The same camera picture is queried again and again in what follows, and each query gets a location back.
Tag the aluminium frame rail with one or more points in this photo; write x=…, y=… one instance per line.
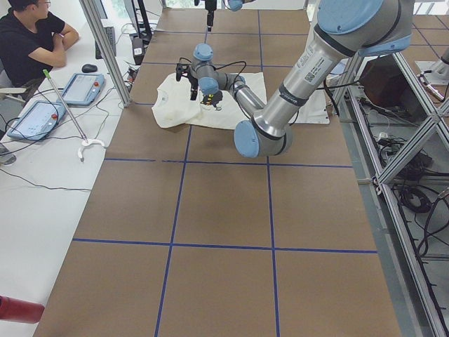
x=405, y=178

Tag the person in black shirt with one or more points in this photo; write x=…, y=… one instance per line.
x=33, y=40

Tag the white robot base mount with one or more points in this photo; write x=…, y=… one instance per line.
x=314, y=111

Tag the blue teach pendant lower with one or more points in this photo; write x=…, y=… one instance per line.
x=37, y=121

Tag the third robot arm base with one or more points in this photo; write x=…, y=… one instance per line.
x=434, y=72

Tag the red bottle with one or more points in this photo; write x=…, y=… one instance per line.
x=15, y=310

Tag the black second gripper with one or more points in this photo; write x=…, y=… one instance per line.
x=210, y=6

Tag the aluminium frame post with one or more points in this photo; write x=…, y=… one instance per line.
x=94, y=21

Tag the cream white t-shirt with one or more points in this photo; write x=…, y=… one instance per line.
x=174, y=107

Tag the blue teach pendant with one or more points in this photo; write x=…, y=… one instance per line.
x=82, y=89
x=37, y=121

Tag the reacher grabber stick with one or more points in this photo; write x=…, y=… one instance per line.
x=86, y=142

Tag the blue teach pendant upper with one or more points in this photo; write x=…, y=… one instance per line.
x=82, y=89

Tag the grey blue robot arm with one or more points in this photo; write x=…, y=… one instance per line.
x=343, y=29

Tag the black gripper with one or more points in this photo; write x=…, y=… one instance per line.
x=192, y=82

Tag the black computer mouse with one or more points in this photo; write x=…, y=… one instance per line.
x=89, y=68

